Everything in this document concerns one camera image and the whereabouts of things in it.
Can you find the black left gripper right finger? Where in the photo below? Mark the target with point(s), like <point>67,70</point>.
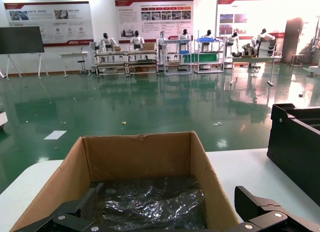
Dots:
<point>262,214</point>

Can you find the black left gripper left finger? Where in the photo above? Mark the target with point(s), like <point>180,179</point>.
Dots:
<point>75,212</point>

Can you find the silver antistatic bag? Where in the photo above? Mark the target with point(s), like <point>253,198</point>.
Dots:
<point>150,204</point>

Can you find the black slotted plastic container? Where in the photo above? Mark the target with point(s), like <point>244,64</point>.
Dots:
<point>292,151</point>

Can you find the brown cardboard box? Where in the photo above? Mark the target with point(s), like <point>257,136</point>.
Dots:
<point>140,154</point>

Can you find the black round stool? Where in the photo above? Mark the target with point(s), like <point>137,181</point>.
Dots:
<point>82,62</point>

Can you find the long white work table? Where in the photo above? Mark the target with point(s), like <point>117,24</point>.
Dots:
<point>255,57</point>

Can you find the small white table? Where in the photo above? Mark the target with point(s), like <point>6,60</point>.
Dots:
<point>75,54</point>

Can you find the white shelf rack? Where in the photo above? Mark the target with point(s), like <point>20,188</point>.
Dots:
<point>208,64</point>

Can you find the small dark side table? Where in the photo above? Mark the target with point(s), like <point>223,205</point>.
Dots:
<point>298,56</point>

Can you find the white humanoid robot black head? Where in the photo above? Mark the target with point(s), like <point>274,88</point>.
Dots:
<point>208,36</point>
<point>184,37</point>
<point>162,42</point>
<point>107,41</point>
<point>263,40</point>
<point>233,40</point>
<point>136,41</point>

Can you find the dark brown door panel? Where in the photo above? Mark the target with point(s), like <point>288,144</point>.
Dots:
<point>293,39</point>

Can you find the black screen on white stand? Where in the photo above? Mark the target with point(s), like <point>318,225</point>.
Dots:
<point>20,40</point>

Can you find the blue plastic bin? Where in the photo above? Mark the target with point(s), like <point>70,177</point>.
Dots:
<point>205,39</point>

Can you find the white tube frame rack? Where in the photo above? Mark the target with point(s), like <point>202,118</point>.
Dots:
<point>110,64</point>
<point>142,64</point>

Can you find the white red wall poster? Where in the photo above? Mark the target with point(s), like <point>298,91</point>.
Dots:
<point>250,16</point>
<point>50,24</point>
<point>155,19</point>

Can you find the white frame cart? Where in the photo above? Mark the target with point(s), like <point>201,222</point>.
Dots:
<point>178,41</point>

